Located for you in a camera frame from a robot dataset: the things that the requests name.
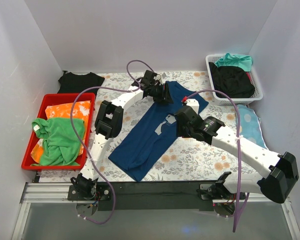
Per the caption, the dark blue t shirt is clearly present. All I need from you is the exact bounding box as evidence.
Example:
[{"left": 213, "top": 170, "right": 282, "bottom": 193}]
[{"left": 108, "top": 81, "right": 194, "bottom": 182}]

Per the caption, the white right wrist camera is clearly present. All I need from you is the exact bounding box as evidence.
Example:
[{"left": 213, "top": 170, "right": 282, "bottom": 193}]
[{"left": 185, "top": 98, "right": 200, "bottom": 114}]

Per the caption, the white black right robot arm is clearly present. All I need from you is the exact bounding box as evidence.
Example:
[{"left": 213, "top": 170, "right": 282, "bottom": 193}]
[{"left": 174, "top": 105, "right": 299, "bottom": 204}]

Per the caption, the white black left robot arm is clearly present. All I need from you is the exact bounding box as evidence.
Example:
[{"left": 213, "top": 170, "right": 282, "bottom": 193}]
[{"left": 71, "top": 70, "right": 173, "bottom": 200}]

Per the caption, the black t shirt on table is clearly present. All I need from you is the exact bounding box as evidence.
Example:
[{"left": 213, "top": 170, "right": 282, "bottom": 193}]
[{"left": 57, "top": 72, "right": 105, "bottom": 94}]

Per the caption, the teal garment in basket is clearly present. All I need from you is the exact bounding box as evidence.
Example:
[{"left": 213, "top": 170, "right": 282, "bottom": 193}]
[{"left": 214, "top": 53, "right": 253, "bottom": 72}]

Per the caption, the white plastic laundry basket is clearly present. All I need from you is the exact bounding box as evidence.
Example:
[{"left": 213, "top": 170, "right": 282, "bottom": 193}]
[{"left": 205, "top": 54, "right": 264, "bottom": 105}]

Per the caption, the floral patterned table mat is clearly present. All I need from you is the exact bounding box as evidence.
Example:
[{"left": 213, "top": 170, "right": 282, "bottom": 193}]
[{"left": 38, "top": 71, "right": 270, "bottom": 183}]

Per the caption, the orange white patterned shirt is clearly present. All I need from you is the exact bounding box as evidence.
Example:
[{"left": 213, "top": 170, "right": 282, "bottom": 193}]
[{"left": 30, "top": 100, "right": 91, "bottom": 166}]

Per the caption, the green t shirt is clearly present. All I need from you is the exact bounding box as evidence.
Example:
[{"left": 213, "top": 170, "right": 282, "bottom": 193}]
[{"left": 32, "top": 117, "right": 86, "bottom": 166}]

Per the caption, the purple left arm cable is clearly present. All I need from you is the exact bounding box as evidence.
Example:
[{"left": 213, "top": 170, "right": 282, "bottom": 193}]
[{"left": 70, "top": 59, "right": 163, "bottom": 225}]

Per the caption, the light blue polka dot cloth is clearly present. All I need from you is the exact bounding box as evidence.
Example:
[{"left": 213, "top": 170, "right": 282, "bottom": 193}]
[{"left": 237, "top": 104, "right": 268, "bottom": 150}]

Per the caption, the black garment in basket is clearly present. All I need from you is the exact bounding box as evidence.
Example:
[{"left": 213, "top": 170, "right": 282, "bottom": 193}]
[{"left": 208, "top": 62, "right": 255, "bottom": 99}]

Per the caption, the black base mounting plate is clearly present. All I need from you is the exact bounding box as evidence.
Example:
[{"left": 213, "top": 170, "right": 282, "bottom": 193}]
[{"left": 67, "top": 180, "right": 247, "bottom": 211}]

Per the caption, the aluminium frame rail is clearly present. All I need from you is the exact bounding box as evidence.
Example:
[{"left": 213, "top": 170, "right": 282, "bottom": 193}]
[{"left": 12, "top": 181, "right": 300, "bottom": 240}]

